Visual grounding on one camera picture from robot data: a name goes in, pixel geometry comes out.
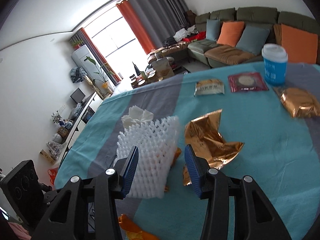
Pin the orange plastic bag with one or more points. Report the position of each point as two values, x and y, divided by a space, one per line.
53 176

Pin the small blue grey cushion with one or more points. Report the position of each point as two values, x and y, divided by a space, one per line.
213 30

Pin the grey orange narrow curtain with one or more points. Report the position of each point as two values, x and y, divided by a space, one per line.
100 55

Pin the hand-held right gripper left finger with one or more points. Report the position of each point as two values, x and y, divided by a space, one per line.
130 172

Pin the yellow gift box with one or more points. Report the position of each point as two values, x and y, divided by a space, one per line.
47 156

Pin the cluttered coffee table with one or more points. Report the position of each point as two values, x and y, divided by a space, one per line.
156 70

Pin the white gold biscuit packet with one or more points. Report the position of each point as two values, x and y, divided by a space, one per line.
209 87

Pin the person's left forearm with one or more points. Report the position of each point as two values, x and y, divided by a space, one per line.
18 232

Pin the clear plastic bag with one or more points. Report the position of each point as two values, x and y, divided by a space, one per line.
75 111

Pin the white ceramic jar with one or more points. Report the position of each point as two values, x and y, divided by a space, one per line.
57 138

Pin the window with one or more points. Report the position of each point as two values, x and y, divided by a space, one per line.
117 37

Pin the gold foil snack packet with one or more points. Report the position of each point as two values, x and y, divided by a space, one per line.
298 102

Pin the black monitor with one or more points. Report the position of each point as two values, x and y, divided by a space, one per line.
77 95

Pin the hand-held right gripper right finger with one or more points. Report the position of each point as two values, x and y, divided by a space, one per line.
193 173

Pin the wooden picture frame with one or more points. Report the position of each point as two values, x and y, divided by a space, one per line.
62 131

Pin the small potted plant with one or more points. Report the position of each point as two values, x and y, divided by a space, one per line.
76 43

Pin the red snack packet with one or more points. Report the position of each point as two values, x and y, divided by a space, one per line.
247 82

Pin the black clothes pile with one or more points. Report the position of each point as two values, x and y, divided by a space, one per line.
169 41

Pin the cloth covered standing fan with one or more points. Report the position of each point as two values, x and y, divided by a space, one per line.
78 74

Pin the plant in blue vase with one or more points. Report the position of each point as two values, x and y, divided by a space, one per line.
57 117

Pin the plastic wrapped glass ornament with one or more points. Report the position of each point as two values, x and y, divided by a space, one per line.
55 150

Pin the teal grey blanket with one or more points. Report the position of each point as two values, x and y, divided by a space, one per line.
262 155

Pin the orange foil wrapper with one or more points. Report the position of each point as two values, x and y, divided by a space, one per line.
136 228

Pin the torn gold foil wrapper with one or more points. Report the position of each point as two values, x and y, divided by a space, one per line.
207 135

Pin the blue cup white lid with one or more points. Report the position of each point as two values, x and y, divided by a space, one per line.
275 67

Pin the white standing air conditioner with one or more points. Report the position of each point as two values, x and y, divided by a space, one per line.
82 57

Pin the white tissue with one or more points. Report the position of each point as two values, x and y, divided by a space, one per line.
137 116

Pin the orange cushion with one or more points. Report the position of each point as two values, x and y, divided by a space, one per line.
298 43
230 33

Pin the large blue grey cushion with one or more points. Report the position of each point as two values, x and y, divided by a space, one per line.
252 40

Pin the white clothes pile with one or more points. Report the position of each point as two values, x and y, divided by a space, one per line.
183 33

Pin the brown cardboard boxes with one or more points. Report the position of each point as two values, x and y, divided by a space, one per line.
190 17

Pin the red cloth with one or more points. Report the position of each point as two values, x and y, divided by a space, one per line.
197 37

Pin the white black tv cabinet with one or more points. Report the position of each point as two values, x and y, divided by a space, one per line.
80 122

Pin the blue white porcelain jar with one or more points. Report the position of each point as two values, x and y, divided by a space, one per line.
68 123

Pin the white foam fruit net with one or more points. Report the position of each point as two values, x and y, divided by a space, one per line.
152 145

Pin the tall large leaf plant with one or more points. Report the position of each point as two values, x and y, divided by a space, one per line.
100 72

